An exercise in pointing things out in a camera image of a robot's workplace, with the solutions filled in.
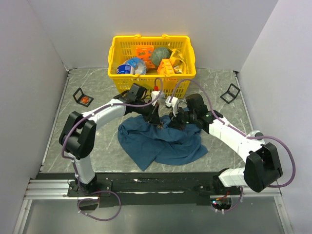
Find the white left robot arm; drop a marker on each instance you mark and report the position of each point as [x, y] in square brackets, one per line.
[78, 135]

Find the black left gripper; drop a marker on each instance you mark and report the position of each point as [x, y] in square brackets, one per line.
[153, 116]

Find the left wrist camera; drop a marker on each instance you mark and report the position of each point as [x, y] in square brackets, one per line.
[156, 94]

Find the yellow snack bag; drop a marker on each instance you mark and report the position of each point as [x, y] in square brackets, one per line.
[177, 61]

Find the orange snack box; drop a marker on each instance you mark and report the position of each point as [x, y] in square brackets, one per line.
[144, 53]

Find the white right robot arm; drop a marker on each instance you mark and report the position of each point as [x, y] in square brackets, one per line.
[262, 164]

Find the blue t-shirt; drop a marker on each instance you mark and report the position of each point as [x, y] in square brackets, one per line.
[145, 143]

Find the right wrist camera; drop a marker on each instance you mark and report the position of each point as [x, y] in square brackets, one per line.
[172, 102]

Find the green avocado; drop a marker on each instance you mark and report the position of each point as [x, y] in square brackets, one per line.
[159, 54]

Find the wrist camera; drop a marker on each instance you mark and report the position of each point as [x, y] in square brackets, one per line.
[172, 102]
[156, 94]

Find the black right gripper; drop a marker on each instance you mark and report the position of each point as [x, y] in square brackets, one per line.
[175, 122]

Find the orange leaf brooch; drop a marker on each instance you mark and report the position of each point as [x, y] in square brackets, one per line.
[85, 100]

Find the black right stand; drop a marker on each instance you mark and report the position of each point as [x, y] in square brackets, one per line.
[231, 94]

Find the black stand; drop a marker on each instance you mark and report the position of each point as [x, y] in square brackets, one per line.
[231, 94]
[79, 94]

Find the black left stand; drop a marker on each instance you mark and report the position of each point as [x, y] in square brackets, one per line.
[79, 94]

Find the yellow plastic basket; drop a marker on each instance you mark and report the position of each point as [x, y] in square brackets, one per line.
[124, 48]

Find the orange cracker box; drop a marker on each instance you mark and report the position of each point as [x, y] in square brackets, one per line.
[165, 67]

